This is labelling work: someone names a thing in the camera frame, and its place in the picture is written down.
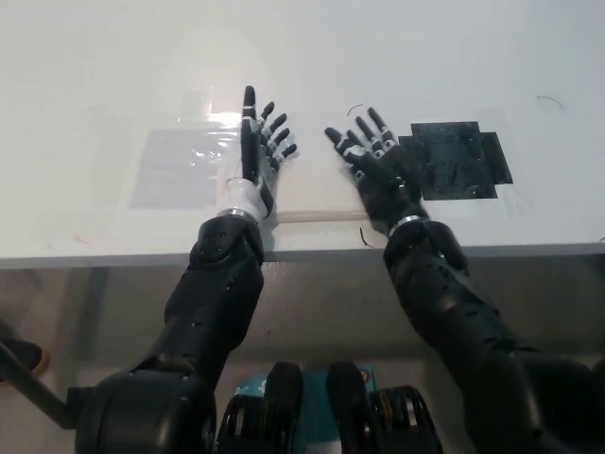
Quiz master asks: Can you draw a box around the clear plastic bag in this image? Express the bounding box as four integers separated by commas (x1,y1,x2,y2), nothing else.
130,127,243,210

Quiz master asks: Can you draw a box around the black metal frame bar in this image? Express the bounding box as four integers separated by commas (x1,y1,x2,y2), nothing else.
0,339,92,431

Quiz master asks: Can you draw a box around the white napkin stack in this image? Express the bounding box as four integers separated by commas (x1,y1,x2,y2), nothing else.
216,153,379,224

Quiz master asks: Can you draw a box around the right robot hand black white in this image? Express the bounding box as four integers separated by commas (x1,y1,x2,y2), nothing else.
323,107,431,236

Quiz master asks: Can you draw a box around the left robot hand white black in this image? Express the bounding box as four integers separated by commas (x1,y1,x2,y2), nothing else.
221,85,300,221

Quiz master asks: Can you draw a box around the black shoe tan sole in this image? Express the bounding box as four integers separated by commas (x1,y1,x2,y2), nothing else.
0,319,51,379

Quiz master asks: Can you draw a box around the grey table leg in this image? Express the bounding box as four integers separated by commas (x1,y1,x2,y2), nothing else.
87,267,113,379

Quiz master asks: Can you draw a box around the robot torso black teal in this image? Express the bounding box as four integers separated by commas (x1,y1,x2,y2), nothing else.
215,360,443,454

